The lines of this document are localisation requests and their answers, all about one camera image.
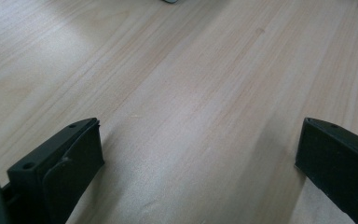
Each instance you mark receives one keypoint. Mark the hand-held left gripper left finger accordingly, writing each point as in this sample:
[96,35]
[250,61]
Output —
[59,174]

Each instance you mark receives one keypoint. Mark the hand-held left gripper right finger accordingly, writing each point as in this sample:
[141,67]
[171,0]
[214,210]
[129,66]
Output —
[338,168]

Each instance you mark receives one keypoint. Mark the small grey object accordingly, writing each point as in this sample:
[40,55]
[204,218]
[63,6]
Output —
[171,1]

